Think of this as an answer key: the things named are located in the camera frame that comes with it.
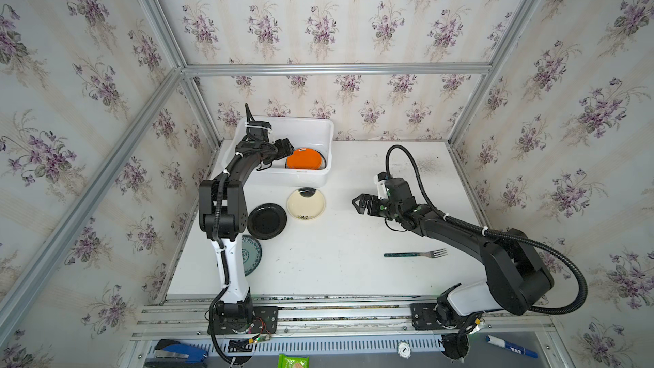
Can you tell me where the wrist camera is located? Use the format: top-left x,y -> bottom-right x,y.
375,172 -> 403,199
246,121 -> 272,143

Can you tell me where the cream plate with black patch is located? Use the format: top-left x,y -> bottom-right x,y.
286,187 -> 326,220

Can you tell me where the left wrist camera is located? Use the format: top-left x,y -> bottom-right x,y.
246,121 -> 272,143

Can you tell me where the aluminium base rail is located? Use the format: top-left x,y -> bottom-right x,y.
129,293 -> 555,356

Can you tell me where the white plastic bin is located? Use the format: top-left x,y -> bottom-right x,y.
247,116 -> 335,188

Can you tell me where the fork with green handle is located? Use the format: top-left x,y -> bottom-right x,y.
383,249 -> 447,259

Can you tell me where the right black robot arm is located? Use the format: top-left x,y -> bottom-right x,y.
352,178 -> 555,328

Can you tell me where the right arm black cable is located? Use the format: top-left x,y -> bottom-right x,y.
384,144 -> 589,315

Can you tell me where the teal patterned plate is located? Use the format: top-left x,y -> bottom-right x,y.
242,235 -> 263,276

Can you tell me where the green snack packet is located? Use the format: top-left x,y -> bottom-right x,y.
277,354 -> 310,368

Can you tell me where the orange plate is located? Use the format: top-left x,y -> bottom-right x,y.
285,148 -> 325,170

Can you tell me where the blue stapler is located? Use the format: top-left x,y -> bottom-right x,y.
148,339 -> 208,367

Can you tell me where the blue white marker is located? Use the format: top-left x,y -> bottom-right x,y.
485,335 -> 538,359

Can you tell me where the black round plate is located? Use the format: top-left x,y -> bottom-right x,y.
247,203 -> 287,240

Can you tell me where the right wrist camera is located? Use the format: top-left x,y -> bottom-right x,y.
375,172 -> 403,199

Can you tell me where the small round gauge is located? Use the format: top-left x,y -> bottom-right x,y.
397,341 -> 411,359

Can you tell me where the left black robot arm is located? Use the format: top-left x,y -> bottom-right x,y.
199,136 -> 294,336

